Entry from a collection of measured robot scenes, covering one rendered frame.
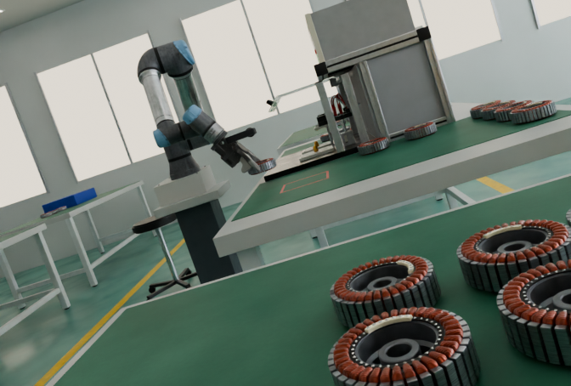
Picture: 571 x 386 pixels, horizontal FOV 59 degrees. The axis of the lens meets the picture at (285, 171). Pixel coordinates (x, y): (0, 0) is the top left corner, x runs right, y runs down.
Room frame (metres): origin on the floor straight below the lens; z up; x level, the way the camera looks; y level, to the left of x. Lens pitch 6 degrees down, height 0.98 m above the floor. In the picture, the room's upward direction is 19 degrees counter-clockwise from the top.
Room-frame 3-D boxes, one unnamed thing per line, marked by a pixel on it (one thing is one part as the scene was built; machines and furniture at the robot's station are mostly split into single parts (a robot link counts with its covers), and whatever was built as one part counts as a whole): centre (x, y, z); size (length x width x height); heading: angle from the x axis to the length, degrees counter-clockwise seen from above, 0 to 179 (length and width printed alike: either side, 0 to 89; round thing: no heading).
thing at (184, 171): (2.44, 0.46, 0.90); 0.15 x 0.15 x 0.10
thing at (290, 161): (2.26, -0.18, 0.76); 0.64 x 0.47 x 0.02; 173
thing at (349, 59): (2.22, -0.49, 1.09); 0.68 x 0.44 x 0.05; 173
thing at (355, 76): (2.23, -0.42, 0.92); 0.66 x 0.01 x 0.30; 173
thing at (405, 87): (1.89, -0.53, 0.91); 0.28 x 0.03 x 0.32; 83
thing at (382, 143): (1.78, -0.33, 0.77); 0.11 x 0.11 x 0.04
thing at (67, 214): (5.63, 2.35, 0.38); 1.90 x 0.90 x 0.75; 173
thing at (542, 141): (2.23, -0.41, 0.72); 2.20 x 1.01 x 0.05; 173
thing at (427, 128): (1.76, -0.50, 0.77); 0.11 x 0.11 x 0.04
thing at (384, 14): (2.21, -0.49, 1.22); 0.44 x 0.39 x 0.20; 173
